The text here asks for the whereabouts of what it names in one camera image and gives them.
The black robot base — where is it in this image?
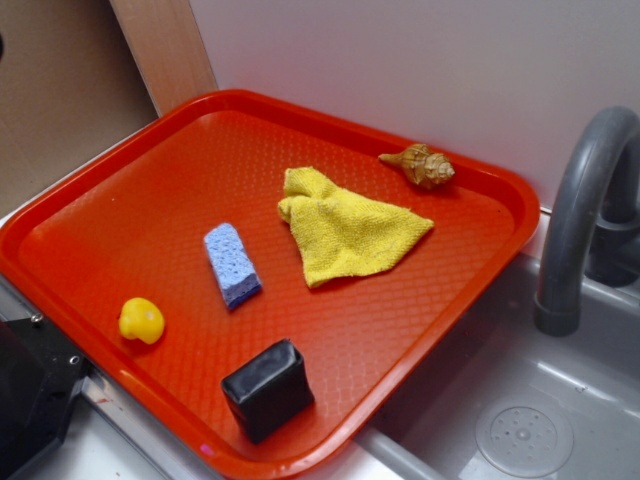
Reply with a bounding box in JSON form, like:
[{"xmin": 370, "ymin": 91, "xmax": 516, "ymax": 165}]
[{"xmin": 1, "ymin": 314, "xmax": 89, "ymax": 479}]

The black box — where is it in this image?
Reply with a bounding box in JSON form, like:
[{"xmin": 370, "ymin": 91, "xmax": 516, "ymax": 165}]
[{"xmin": 221, "ymin": 339, "xmax": 315, "ymax": 444}]

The yellow cloth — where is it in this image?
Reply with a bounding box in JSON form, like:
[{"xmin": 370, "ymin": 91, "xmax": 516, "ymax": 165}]
[{"xmin": 278, "ymin": 167, "xmax": 434, "ymax": 289}]

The blue sponge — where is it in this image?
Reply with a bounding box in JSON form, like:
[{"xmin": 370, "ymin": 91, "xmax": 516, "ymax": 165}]
[{"xmin": 204, "ymin": 223, "xmax": 262, "ymax": 310}]

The brown seashell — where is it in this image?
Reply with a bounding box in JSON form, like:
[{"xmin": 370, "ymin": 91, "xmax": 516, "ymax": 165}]
[{"xmin": 378, "ymin": 143, "xmax": 456, "ymax": 190}]

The yellow rubber duck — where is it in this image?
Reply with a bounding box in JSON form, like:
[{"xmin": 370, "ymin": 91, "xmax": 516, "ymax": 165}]
[{"xmin": 118, "ymin": 297, "xmax": 165, "ymax": 345}]

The grey plastic sink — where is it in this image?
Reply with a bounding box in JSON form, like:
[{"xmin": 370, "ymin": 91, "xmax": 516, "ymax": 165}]
[{"xmin": 349, "ymin": 252, "xmax": 640, "ymax": 480}]

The wooden board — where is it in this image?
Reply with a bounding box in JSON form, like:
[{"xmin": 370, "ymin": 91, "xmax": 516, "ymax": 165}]
[{"xmin": 110, "ymin": 0, "xmax": 218, "ymax": 116}]

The grey faucet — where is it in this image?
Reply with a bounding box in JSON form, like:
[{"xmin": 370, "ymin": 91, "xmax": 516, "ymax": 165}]
[{"xmin": 534, "ymin": 106, "xmax": 639, "ymax": 337}]

